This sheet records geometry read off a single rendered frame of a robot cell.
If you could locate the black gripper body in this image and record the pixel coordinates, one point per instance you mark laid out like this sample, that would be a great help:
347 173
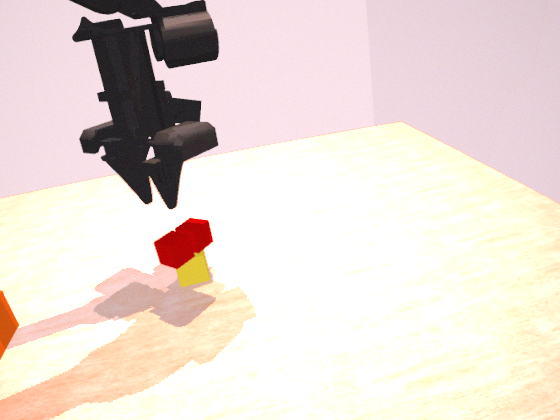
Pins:
136 115

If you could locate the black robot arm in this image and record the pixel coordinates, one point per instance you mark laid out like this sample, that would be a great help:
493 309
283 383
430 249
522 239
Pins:
180 35

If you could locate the yellow cube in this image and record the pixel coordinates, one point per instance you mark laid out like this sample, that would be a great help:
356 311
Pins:
193 272

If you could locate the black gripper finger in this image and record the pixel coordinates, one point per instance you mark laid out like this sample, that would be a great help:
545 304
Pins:
166 177
128 166

